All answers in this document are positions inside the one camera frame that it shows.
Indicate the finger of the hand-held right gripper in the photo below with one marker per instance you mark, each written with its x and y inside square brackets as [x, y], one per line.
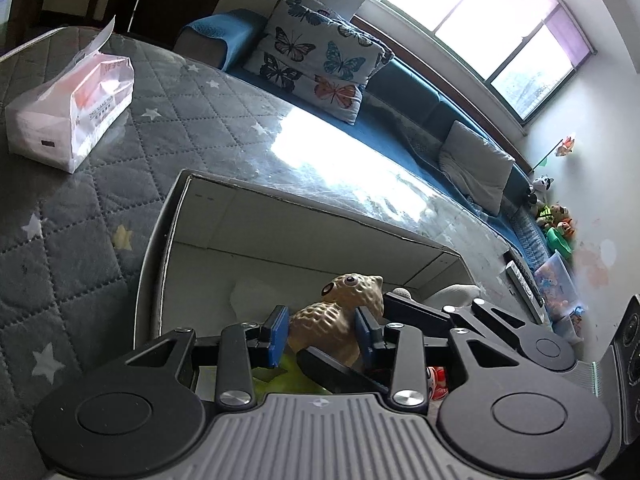
[345, 377]
[430, 312]

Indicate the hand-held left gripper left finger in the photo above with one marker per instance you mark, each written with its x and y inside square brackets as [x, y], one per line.
[277, 335]

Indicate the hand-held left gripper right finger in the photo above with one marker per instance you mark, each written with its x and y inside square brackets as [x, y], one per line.
[365, 340]

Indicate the white plush toy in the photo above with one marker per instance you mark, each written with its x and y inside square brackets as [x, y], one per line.
[460, 291]

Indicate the beige peanut plush toy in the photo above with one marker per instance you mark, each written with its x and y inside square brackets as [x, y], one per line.
[330, 320]

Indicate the green round toy figure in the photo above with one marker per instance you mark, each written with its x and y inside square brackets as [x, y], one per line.
[290, 382]

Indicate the red plush toy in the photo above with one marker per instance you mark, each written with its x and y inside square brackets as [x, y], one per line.
[436, 382]

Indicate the grey cardboard box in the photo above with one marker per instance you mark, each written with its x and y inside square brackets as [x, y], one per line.
[300, 230]

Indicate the grey quilted desktop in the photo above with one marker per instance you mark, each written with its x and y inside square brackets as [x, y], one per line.
[100, 240]

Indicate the small white box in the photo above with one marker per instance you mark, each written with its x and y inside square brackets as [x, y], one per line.
[570, 327]

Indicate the silver remote control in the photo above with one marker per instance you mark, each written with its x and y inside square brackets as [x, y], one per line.
[520, 290]

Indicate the black remote control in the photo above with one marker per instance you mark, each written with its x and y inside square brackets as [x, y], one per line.
[527, 275]

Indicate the clear plastic container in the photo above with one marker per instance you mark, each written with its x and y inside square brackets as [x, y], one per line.
[557, 280]

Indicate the orange plush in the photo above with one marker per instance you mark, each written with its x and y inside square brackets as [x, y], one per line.
[565, 227]

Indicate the grey pillow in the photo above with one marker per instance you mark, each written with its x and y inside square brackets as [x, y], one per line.
[475, 170]

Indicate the yellow green plush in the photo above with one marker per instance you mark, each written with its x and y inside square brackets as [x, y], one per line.
[549, 215]

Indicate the black and white plush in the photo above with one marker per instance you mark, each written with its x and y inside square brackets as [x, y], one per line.
[541, 187]

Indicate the small toy on stick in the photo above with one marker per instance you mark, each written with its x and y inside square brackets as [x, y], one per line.
[567, 146]

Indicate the teal sofa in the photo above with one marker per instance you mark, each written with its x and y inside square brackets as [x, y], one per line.
[400, 95]

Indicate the large butterfly print pillow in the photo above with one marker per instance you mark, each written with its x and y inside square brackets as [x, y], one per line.
[310, 70]

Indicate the window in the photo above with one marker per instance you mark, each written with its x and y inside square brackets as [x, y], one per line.
[475, 15]

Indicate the white tissue pack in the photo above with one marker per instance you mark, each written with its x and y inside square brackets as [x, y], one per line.
[60, 120]

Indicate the brown wooden door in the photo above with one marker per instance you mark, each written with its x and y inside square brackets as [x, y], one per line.
[175, 5]

